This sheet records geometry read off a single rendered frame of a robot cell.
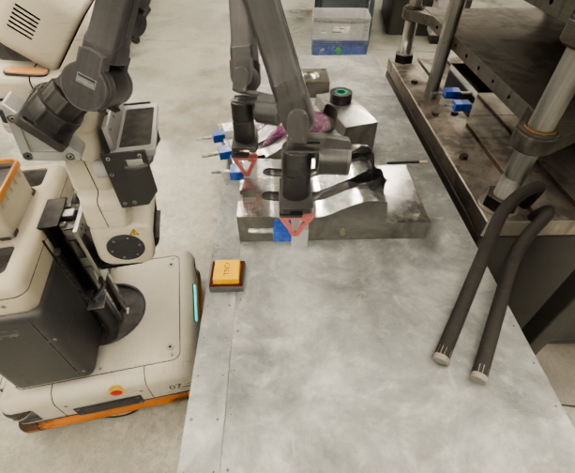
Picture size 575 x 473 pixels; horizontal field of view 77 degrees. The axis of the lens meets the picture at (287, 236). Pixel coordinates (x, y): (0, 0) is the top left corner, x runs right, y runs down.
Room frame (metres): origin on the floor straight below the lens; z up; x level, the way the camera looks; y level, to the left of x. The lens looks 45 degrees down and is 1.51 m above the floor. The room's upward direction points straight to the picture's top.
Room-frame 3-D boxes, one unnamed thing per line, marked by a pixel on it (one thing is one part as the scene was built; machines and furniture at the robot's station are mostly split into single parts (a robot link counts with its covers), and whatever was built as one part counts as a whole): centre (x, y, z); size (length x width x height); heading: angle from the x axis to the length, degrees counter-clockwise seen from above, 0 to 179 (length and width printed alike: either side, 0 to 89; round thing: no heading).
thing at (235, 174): (0.87, 0.15, 0.89); 0.13 x 0.05 x 0.05; 91
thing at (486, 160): (1.43, -0.98, 0.76); 1.30 x 0.84 x 0.07; 1
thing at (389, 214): (0.81, -0.12, 0.87); 0.50 x 0.26 x 0.14; 91
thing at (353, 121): (1.17, -0.03, 0.86); 0.50 x 0.26 x 0.11; 109
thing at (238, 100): (0.87, 0.11, 1.08); 0.07 x 0.06 x 0.07; 75
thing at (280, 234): (0.58, 0.02, 0.94); 0.13 x 0.05 x 0.05; 91
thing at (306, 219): (0.57, -0.02, 0.99); 0.07 x 0.07 x 0.09; 2
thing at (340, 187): (0.82, -0.10, 0.92); 0.35 x 0.16 x 0.09; 91
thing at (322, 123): (1.16, -0.02, 0.90); 0.26 x 0.18 x 0.08; 109
